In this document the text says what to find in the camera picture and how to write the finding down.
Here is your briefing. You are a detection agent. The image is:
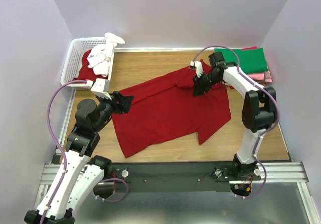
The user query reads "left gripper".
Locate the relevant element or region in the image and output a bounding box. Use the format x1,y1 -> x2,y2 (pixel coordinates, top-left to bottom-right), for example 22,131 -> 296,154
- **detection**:
93,90 -> 134,133

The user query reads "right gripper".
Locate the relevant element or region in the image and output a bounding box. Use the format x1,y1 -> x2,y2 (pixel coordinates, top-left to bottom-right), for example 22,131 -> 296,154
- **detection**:
192,71 -> 221,97

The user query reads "dark red t-shirt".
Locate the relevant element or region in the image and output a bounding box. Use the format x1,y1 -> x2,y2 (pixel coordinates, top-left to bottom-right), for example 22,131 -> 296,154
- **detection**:
112,67 -> 231,158

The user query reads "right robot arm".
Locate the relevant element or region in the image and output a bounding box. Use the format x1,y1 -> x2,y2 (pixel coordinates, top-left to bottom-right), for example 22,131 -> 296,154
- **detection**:
189,52 -> 279,180

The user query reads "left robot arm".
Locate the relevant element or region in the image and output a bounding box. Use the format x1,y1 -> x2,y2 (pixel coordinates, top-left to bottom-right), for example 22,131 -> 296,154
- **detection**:
24,91 -> 134,223

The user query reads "red t-shirt in basket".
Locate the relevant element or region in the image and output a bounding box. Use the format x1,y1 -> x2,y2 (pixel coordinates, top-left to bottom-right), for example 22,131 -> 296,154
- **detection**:
73,50 -> 108,81

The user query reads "white t-shirt in basket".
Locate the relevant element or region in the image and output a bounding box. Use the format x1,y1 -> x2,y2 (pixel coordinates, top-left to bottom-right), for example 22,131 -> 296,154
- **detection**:
87,33 -> 125,77

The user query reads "folded green t-shirt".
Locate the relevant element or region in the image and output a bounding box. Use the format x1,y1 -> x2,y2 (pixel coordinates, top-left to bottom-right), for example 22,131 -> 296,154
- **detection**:
215,48 -> 268,74

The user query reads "folded mauve t-shirt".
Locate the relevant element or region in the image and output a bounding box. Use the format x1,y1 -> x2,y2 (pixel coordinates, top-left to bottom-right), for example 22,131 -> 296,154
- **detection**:
256,78 -> 272,84

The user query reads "folded magenta t-shirt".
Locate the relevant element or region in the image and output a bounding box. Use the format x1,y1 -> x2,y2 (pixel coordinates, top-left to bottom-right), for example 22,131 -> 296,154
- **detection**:
241,46 -> 257,51

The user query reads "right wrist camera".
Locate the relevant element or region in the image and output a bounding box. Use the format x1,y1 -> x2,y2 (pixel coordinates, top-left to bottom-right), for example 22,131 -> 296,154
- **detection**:
189,61 -> 204,78

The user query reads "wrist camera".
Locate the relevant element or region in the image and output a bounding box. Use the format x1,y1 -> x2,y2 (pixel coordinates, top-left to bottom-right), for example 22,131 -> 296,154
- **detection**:
85,78 -> 112,99
189,61 -> 204,78

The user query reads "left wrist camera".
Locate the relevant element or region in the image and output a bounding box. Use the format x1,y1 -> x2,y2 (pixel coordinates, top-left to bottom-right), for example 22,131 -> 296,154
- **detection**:
85,78 -> 112,99

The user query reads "white wall trim strip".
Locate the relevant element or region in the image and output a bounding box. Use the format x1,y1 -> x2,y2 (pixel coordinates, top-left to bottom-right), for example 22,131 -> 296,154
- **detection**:
114,47 -> 202,53

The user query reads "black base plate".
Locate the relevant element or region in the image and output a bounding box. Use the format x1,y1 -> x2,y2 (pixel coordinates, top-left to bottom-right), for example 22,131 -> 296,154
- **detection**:
92,161 -> 261,199

